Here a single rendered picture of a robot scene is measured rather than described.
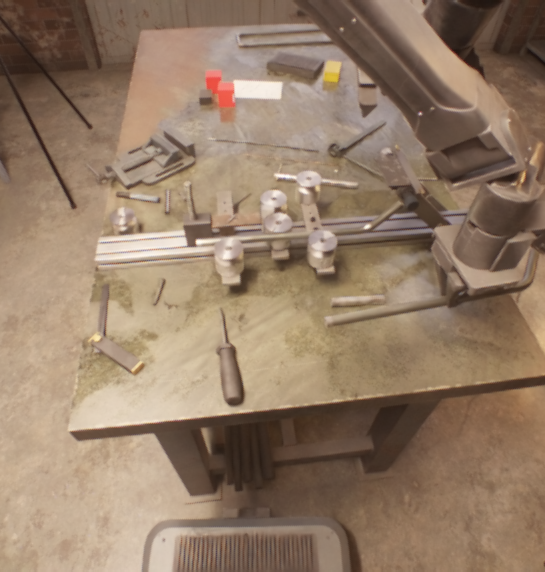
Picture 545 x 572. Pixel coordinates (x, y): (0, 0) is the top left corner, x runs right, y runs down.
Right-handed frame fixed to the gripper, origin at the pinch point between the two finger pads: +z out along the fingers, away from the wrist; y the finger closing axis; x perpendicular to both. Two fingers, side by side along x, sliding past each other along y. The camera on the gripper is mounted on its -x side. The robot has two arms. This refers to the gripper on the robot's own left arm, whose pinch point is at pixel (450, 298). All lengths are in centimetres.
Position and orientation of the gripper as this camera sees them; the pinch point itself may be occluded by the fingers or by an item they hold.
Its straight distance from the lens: 63.4
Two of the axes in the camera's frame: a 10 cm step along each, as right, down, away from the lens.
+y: -2.1, -7.6, 6.1
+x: -9.8, 1.6, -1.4
